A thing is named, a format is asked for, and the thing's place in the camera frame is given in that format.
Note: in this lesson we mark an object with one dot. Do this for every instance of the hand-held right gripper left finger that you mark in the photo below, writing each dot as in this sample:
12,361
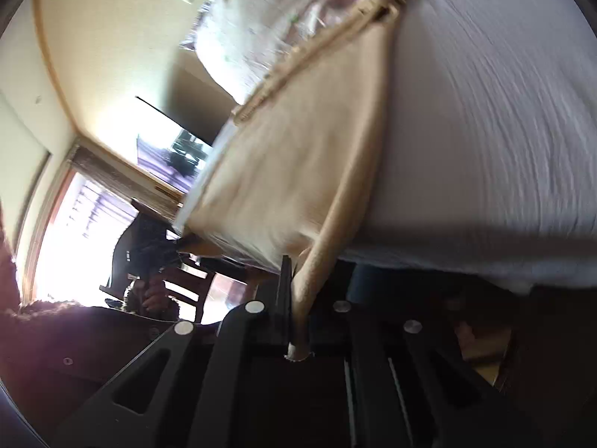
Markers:
284,289

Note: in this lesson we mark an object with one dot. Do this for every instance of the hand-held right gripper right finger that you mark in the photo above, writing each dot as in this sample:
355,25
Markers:
329,331

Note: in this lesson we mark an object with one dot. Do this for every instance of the beige small garment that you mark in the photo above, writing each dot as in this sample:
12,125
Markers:
298,149

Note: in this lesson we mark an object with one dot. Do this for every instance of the dark wooden chair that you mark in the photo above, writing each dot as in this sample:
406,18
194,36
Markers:
191,289

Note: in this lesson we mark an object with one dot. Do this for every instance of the black bag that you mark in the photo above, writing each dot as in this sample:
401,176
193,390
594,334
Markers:
140,247

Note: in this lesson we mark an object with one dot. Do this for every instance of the window blind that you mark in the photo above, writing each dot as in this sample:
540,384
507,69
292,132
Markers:
116,172

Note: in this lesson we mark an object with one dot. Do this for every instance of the dark fuzzy cloth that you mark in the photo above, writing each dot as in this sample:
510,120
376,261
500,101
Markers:
51,340

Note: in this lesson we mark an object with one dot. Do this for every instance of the white bed sheet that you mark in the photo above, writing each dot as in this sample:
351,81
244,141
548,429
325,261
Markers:
480,126

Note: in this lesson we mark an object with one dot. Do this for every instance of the floral pink blanket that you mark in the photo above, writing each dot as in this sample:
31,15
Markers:
261,23

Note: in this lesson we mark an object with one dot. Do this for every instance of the wall-mounted television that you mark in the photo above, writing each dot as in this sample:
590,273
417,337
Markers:
175,154

